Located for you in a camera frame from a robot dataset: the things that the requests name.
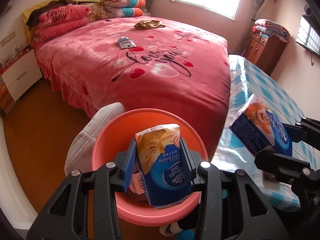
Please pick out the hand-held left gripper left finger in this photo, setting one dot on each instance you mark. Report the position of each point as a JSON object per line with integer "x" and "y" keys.
{"x": 128, "y": 170}

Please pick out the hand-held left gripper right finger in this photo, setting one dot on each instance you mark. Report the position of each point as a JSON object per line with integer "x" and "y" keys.
{"x": 186, "y": 160}

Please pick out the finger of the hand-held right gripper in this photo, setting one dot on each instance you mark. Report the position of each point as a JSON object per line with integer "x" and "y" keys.
{"x": 282, "y": 166}
{"x": 296, "y": 133}

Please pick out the blue orange tissue pack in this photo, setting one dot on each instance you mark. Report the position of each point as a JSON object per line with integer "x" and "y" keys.
{"x": 165, "y": 172}

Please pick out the orange plastic basin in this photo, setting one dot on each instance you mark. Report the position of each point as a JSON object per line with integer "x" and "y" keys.
{"x": 112, "y": 130}

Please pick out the blue bear tissue pack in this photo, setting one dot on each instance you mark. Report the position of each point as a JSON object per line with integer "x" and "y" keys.
{"x": 252, "y": 128}

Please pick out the pink paper carton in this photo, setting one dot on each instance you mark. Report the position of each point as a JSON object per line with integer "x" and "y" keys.
{"x": 136, "y": 183}

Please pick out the blue checked plastic tablecloth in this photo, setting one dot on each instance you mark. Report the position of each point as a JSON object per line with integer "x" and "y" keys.
{"x": 262, "y": 87}

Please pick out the white shoe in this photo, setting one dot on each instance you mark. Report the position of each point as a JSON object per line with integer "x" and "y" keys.
{"x": 170, "y": 230}

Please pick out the brown wooden cabinet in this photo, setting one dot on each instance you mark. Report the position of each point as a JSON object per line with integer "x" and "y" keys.
{"x": 262, "y": 55}

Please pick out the folded pink blanket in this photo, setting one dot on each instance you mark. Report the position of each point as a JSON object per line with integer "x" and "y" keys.
{"x": 272, "y": 30}

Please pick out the pink bed blanket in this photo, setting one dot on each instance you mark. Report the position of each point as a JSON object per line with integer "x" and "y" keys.
{"x": 100, "y": 67}

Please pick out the small tissue packet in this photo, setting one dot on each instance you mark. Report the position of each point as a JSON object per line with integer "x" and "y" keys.
{"x": 126, "y": 43}

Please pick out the brown crumpled cloth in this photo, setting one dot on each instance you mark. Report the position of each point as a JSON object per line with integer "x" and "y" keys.
{"x": 150, "y": 24}

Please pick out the white nightstand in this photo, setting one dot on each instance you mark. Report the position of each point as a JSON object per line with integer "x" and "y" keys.
{"x": 22, "y": 75}

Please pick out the orange teal rolled quilt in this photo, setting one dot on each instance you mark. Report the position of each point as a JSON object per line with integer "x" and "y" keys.
{"x": 122, "y": 0}
{"x": 125, "y": 12}

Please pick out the beige floral pillow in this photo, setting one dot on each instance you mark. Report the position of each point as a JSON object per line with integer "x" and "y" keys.
{"x": 96, "y": 12}

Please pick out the yellow headboard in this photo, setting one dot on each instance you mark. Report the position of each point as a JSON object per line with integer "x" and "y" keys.
{"x": 35, "y": 6}

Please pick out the wall-mounted television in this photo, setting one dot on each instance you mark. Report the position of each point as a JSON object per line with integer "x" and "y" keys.
{"x": 308, "y": 35}

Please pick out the white wall switch plate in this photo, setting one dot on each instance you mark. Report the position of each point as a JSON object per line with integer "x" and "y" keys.
{"x": 7, "y": 39}

